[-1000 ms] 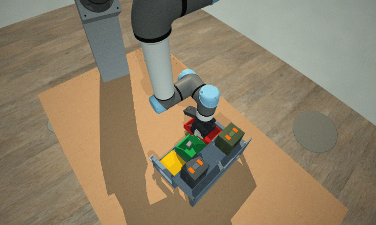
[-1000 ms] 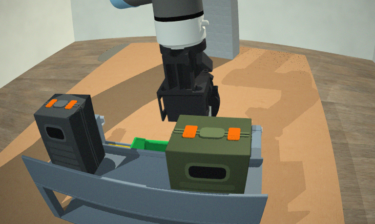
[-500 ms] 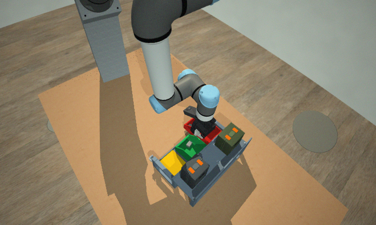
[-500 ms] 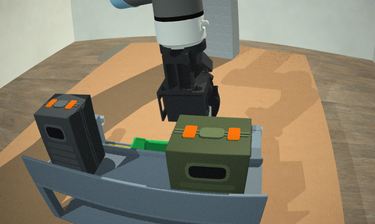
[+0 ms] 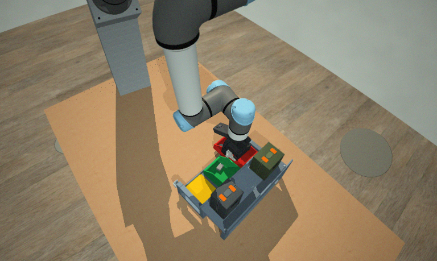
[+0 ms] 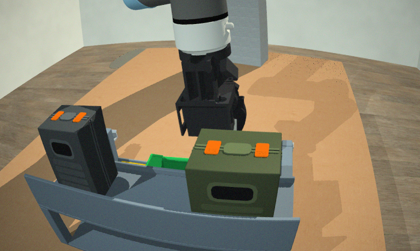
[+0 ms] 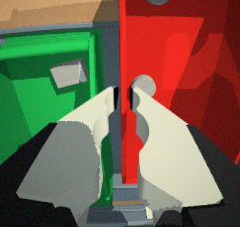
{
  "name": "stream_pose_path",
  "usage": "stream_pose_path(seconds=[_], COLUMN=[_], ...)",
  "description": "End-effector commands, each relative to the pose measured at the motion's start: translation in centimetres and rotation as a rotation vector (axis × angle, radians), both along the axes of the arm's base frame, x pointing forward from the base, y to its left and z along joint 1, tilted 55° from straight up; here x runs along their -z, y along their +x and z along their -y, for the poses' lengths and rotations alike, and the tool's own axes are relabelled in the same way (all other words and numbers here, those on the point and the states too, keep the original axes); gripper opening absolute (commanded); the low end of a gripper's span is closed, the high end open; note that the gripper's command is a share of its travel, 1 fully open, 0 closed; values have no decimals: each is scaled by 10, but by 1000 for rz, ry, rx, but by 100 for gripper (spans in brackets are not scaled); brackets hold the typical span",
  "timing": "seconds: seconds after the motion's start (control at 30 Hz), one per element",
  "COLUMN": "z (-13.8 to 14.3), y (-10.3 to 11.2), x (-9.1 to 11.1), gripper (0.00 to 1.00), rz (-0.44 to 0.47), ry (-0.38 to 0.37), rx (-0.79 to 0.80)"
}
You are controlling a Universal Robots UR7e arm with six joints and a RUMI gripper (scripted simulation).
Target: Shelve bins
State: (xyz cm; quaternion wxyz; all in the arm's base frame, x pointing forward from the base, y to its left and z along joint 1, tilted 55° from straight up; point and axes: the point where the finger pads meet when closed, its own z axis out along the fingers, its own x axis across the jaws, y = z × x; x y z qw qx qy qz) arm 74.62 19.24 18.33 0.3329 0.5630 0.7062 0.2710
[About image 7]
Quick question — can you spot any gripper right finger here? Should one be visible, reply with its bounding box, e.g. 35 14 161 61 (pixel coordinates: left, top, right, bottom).
129 86 240 227

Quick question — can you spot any green bin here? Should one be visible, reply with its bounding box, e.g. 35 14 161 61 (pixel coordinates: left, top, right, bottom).
0 33 113 206

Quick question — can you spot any red bin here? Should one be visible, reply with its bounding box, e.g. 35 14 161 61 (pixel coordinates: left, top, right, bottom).
119 0 240 184

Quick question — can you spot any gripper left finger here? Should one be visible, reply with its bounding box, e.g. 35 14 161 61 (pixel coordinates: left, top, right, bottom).
0 86 119 227

